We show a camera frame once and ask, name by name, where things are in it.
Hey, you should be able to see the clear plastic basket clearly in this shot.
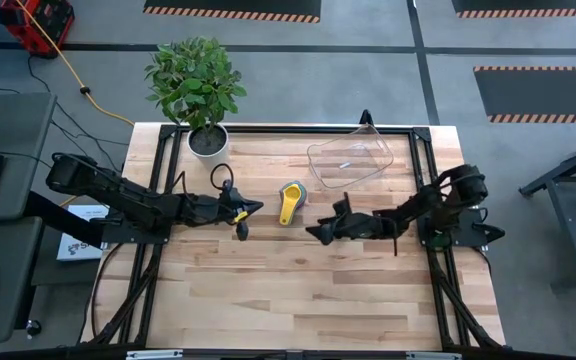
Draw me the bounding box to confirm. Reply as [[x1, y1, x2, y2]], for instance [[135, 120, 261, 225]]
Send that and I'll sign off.
[[306, 124, 395, 193]]

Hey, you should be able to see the grey desk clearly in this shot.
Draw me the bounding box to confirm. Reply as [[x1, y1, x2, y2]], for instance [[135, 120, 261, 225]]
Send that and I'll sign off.
[[0, 92, 58, 346]]

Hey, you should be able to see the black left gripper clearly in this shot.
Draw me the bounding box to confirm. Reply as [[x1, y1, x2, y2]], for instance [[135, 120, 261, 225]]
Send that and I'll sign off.
[[183, 179, 264, 242]]

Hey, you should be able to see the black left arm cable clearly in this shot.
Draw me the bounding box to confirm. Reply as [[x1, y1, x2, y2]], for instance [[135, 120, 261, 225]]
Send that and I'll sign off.
[[170, 162, 235, 197]]

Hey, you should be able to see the yellow measuring cup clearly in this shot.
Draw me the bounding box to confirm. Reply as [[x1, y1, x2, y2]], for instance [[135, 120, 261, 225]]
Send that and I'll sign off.
[[278, 182, 303, 227]]

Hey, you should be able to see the black mat with striped edge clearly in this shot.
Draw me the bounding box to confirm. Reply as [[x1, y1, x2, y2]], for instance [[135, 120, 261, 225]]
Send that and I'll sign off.
[[142, 0, 322, 24], [451, 0, 576, 19], [473, 65, 576, 124]]

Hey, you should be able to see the black aluminium table frame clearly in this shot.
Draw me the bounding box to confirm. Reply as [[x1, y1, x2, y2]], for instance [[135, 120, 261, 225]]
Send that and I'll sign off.
[[80, 123, 507, 360]]

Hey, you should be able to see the white printed booklet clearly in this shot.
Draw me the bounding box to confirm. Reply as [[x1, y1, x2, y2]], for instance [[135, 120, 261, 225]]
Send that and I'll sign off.
[[56, 203, 111, 263]]

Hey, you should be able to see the red and black equipment box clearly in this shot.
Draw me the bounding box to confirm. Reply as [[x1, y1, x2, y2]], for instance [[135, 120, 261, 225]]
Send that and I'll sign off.
[[0, 0, 76, 59]]

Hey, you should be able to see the yellow extension cable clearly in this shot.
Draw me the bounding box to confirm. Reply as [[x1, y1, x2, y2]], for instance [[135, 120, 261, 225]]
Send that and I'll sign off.
[[15, 0, 137, 207]]

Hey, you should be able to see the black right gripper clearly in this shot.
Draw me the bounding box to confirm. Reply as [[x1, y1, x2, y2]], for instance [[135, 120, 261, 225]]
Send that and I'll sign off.
[[305, 192, 399, 246]]

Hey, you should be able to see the green plant in white pot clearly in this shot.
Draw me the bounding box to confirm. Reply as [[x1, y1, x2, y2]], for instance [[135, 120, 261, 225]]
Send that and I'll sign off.
[[143, 35, 249, 170]]

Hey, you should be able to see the black metal stand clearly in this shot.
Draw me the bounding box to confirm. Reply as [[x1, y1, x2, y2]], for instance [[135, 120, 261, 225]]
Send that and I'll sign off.
[[517, 130, 576, 291]]

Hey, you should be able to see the silver metal bracket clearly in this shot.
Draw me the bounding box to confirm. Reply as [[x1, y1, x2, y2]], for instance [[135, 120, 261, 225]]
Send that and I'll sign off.
[[126, 349, 184, 360], [406, 351, 462, 360]]

